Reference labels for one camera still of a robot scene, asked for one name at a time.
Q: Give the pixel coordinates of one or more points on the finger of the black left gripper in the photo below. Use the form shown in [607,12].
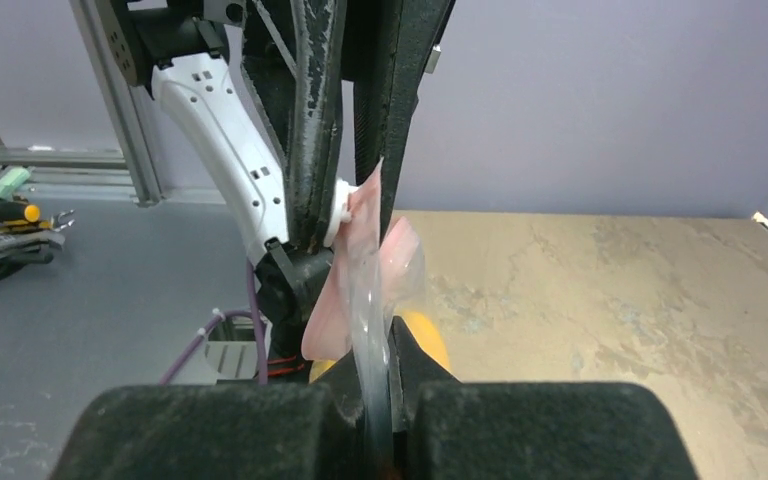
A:
[387,46]
[291,66]

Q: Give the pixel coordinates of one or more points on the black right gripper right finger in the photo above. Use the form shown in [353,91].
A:
[449,429]

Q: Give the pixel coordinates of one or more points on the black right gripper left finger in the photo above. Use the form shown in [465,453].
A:
[235,430]

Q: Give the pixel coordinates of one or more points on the yellow toy bell pepper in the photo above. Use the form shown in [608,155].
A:
[424,331]

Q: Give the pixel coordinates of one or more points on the clear zip top bag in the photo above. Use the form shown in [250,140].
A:
[353,314]

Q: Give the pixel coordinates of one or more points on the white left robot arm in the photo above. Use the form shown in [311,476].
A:
[187,55]

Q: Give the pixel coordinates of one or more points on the black hand tools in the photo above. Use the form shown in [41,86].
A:
[24,243]

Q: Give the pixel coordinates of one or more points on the aluminium frame rail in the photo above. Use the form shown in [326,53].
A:
[64,105]

